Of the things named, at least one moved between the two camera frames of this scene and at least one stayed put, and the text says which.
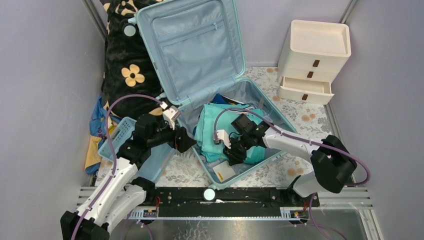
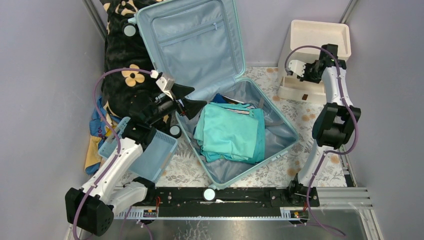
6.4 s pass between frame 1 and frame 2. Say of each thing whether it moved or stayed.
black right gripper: moved
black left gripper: moved
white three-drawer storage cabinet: stayed
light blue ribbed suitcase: stayed
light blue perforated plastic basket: stayed
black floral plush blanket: stayed
